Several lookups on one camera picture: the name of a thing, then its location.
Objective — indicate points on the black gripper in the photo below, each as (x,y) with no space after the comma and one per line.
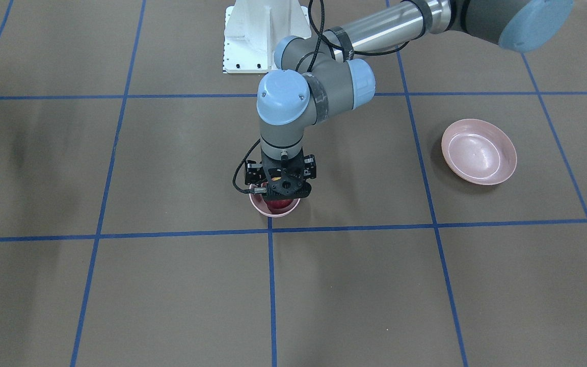
(252,175)

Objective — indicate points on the red apple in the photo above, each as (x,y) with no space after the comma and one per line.
(279,206)

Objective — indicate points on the pink bowl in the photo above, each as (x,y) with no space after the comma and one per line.
(258,203)

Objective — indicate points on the pink plate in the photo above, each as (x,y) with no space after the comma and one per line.
(479,152)

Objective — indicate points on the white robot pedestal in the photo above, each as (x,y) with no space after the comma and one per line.
(254,28)

